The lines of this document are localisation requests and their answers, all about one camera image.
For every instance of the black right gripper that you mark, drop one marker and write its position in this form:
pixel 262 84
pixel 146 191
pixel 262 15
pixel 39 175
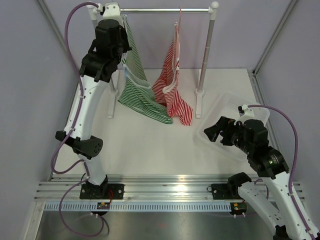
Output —
pixel 226 124

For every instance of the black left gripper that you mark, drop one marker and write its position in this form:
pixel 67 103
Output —
pixel 122 33

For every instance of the green striped tank top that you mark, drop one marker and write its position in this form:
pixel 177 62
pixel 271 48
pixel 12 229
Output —
pixel 138 94

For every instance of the blue wire hanger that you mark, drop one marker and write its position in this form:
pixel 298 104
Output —
pixel 124 61

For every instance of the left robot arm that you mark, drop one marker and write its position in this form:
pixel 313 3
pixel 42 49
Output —
pixel 96 70

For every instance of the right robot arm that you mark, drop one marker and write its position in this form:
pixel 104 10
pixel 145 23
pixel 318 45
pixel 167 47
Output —
pixel 286 219

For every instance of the red striped tank top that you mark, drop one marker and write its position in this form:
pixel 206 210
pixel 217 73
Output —
pixel 166 86

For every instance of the white clothes rack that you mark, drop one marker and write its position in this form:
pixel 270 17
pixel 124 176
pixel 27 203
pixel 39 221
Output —
pixel 211 10

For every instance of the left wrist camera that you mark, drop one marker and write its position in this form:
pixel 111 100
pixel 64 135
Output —
pixel 110 11

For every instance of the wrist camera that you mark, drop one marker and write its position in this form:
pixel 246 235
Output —
pixel 245 112
pixel 110 11

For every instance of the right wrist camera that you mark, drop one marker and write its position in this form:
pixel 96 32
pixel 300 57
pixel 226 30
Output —
pixel 245 112

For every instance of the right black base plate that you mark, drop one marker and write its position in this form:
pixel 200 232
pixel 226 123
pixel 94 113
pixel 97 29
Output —
pixel 220 191

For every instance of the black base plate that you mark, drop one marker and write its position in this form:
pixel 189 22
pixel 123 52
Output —
pixel 114 191
pixel 220 191

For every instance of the red wire hanger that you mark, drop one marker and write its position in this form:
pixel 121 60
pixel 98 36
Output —
pixel 180 17

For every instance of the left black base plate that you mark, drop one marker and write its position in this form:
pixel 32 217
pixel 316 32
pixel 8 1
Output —
pixel 114 191

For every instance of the aluminium mounting rail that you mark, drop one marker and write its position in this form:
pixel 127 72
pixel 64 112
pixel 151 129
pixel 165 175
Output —
pixel 141 188

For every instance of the white slotted cable duct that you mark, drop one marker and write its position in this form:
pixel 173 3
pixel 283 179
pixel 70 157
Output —
pixel 118 206

